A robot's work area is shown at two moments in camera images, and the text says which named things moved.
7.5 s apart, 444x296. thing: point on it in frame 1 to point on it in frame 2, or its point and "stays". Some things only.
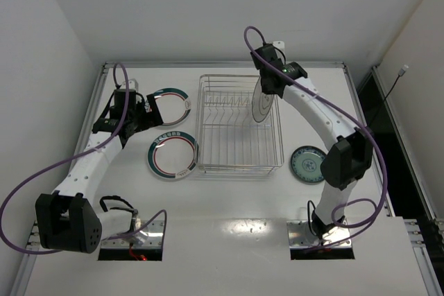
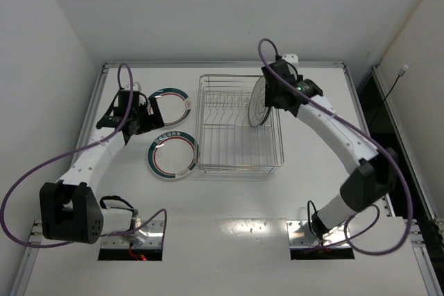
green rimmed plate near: (173, 154) stays
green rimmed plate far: (173, 105) stays
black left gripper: (147, 112) stays
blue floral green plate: (306, 163) to (260, 111)
